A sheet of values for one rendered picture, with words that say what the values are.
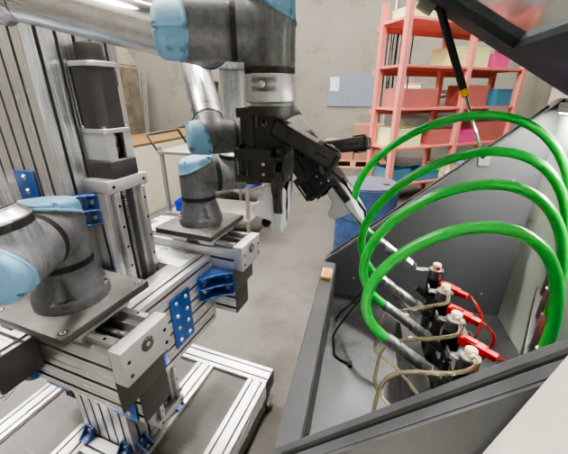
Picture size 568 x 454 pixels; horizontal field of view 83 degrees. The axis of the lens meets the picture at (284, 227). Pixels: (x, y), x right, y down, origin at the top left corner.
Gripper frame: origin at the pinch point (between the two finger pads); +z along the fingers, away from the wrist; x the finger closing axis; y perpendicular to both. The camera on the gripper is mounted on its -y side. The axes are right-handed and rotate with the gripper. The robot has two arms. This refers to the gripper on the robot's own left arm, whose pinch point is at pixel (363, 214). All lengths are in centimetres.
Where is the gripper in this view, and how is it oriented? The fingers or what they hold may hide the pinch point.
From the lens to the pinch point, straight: 65.9
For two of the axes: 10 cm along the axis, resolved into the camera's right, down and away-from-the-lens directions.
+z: 5.5, 8.2, -1.3
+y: -7.2, 5.5, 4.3
